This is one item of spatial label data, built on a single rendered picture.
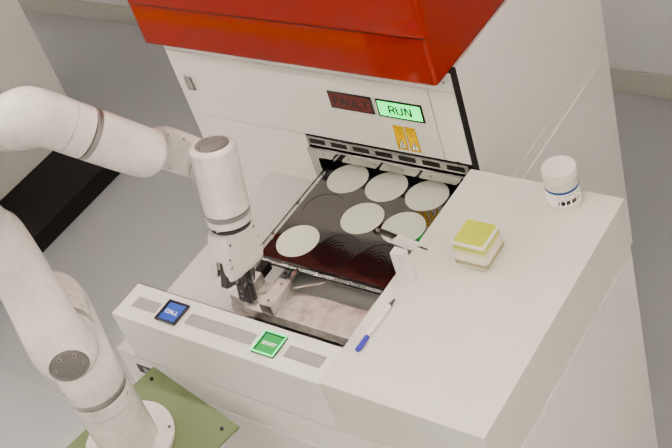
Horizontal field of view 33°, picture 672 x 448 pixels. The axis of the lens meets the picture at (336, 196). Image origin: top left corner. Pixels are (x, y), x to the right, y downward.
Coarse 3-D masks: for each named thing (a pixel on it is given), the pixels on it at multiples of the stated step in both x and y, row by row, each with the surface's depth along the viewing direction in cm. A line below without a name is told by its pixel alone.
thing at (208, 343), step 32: (128, 320) 239; (192, 320) 234; (224, 320) 231; (160, 352) 241; (192, 352) 232; (224, 352) 224; (288, 352) 220; (320, 352) 217; (224, 384) 234; (256, 384) 226; (288, 384) 218; (320, 416) 220
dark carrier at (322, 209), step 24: (336, 168) 268; (312, 192) 264; (360, 192) 259; (312, 216) 258; (336, 216) 255; (384, 216) 251; (432, 216) 247; (336, 240) 249; (360, 240) 247; (384, 240) 245; (312, 264) 245; (336, 264) 243; (360, 264) 241; (384, 264) 239; (384, 288) 234
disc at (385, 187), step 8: (376, 176) 262; (384, 176) 261; (392, 176) 261; (400, 176) 260; (368, 184) 261; (376, 184) 260; (384, 184) 259; (392, 184) 258; (400, 184) 258; (368, 192) 259; (376, 192) 258; (384, 192) 257; (392, 192) 256; (400, 192) 256; (376, 200) 256; (384, 200) 255
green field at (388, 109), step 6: (378, 102) 246; (384, 102) 245; (384, 108) 247; (390, 108) 246; (396, 108) 245; (402, 108) 243; (408, 108) 242; (414, 108) 241; (384, 114) 248; (390, 114) 247; (396, 114) 246; (402, 114) 245; (408, 114) 244; (414, 114) 243; (420, 114) 242; (414, 120) 244; (420, 120) 243
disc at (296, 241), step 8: (288, 232) 255; (296, 232) 255; (304, 232) 254; (312, 232) 253; (280, 240) 254; (288, 240) 253; (296, 240) 253; (304, 240) 252; (312, 240) 251; (280, 248) 252; (288, 248) 251; (296, 248) 251; (304, 248) 250; (312, 248) 249; (288, 256) 249
